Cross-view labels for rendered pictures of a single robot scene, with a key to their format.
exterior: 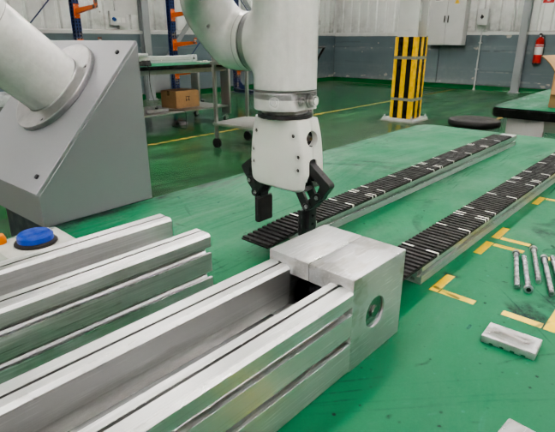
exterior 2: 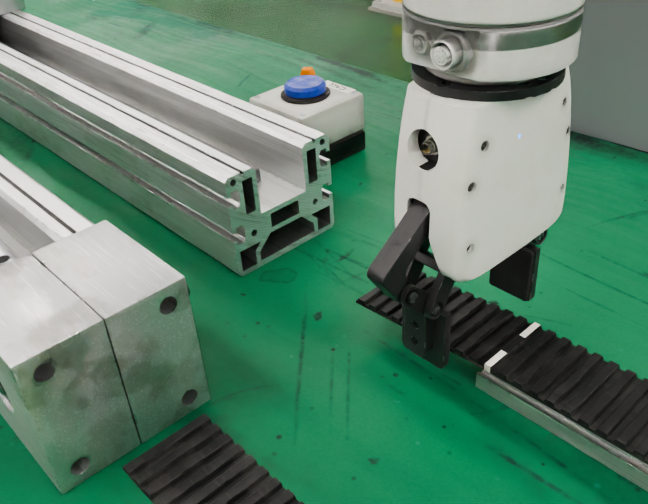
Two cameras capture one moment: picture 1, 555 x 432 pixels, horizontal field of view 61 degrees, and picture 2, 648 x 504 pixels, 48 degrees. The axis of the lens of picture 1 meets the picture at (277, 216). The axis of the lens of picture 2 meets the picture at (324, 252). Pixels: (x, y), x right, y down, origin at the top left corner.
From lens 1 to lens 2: 0.71 m
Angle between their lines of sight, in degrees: 84
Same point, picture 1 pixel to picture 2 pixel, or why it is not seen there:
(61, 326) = (113, 153)
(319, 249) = (74, 264)
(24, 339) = (95, 141)
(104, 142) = (627, 15)
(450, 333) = not seen: outside the picture
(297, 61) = not seen: outside the picture
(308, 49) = not seen: outside the picture
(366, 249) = (42, 315)
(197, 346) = (9, 226)
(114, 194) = (617, 117)
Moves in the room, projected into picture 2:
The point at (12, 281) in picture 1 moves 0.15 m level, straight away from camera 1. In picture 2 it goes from (172, 101) to (316, 66)
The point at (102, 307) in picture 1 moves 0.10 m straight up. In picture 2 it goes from (136, 165) to (109, 48)
